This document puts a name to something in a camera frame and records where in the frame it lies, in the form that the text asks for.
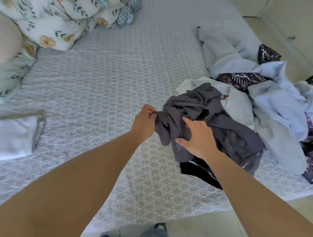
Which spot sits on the person's right forearm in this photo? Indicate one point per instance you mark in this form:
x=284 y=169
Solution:
x=259 y=200

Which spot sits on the person's left hand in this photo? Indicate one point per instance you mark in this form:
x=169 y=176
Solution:
x=143 y=124

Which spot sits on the pink plush pillow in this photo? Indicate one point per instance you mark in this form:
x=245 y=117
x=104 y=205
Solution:
x=7 y=39

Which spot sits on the bed with grey patterned sheet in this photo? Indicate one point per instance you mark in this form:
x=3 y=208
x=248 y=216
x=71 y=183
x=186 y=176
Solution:
x=112 y=88

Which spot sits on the white printed t-shirt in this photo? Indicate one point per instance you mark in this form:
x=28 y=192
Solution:
x=239 y=105

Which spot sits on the person's right hand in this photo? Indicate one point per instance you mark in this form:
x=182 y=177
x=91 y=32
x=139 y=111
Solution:
x=200 y=139

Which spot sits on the dark grey garment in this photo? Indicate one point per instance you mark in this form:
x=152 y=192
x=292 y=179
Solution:
x=230 y=134

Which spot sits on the floral bunched quilt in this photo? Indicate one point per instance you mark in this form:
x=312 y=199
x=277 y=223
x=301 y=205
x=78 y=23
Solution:
x=126 y=12

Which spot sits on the floral pillow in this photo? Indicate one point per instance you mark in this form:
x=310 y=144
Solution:
x=14 y=73

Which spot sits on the white garment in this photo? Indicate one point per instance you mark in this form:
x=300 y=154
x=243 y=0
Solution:
x=17 y=136

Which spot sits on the light blue hooded jacket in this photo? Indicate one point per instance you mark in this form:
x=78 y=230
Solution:
x=283 y=102

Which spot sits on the person's left forearm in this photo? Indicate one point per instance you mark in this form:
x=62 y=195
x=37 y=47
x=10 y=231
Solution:
x=63 y=195

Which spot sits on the dark purple patterned garment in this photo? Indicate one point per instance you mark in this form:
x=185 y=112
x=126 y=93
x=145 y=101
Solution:
x=239 y=79

